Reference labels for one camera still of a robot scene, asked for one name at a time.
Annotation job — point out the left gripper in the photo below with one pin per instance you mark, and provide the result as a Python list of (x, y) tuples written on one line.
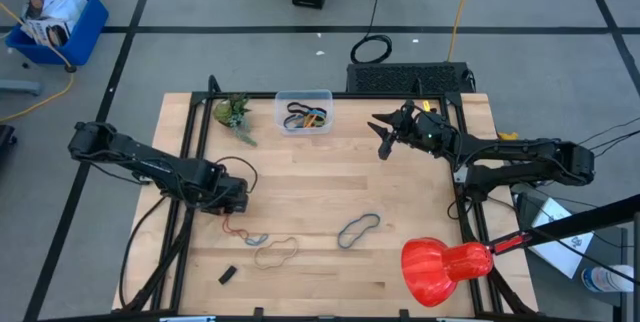
[(232, 197)]

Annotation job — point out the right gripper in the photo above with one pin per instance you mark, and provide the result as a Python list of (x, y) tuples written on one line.
[(425, 129)]

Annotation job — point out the red rubber band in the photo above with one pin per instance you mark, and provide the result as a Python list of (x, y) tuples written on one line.
[(224, 226)]

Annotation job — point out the small blue rubber band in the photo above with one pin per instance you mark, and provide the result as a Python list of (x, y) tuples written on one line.
[(256, 242)]

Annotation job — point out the orange rubber band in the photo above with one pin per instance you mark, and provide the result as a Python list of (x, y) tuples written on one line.
[(311, 121)]

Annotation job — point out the light wooden board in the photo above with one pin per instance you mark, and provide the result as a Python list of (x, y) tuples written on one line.
[(270, 267)]

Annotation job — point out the black rubber band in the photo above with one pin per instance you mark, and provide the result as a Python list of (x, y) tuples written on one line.
[(295, 105)]

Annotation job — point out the blue tray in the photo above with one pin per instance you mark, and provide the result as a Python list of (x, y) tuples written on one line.
[(339, 238)]

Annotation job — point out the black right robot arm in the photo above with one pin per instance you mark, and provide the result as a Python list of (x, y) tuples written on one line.
[(525, 154)]

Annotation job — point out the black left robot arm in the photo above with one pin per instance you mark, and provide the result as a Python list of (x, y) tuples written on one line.
[(150, 159)]

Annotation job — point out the clear plastic bin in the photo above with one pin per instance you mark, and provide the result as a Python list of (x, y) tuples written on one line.
[(280, 97)]

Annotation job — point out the blue storage bin cart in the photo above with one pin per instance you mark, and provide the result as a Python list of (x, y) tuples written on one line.
[(85, 37)]

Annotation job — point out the black perforated computer case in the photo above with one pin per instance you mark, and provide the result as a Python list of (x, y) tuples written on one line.
[(410, 78)]

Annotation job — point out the small black block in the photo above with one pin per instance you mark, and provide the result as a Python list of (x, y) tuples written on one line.
[(227, 274)]

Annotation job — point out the artificial potted succulent plant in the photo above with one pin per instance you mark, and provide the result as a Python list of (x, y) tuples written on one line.
[(231, 112)]

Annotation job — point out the yellow tape piece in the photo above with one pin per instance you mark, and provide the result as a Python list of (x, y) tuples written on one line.
[(508, 136)]

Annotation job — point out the red desk lamp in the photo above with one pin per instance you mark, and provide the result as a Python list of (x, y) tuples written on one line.
[(435, 267)]

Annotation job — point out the white paper sheet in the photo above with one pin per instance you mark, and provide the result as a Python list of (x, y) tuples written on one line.
[(565, 257)]

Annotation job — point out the grey furniture foot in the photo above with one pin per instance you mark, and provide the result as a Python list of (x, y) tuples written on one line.
[(20, 87)]

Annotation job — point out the white cardboard box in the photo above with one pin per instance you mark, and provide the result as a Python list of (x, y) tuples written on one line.
[(50, 12)]

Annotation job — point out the white bottle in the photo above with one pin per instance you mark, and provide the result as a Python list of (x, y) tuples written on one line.
[(605, 279)]

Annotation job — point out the black aluminium table frame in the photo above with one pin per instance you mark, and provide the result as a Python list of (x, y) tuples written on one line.
[(360, 95)]

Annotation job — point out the black camera frame strut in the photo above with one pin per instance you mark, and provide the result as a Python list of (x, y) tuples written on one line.
[(585, 222)]

